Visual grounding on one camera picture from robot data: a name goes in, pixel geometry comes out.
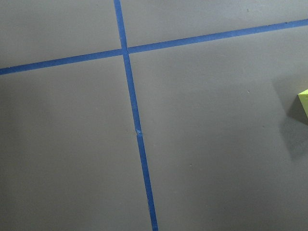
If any yellow foam block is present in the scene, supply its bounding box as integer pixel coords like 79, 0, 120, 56
298, 89, 308, 117

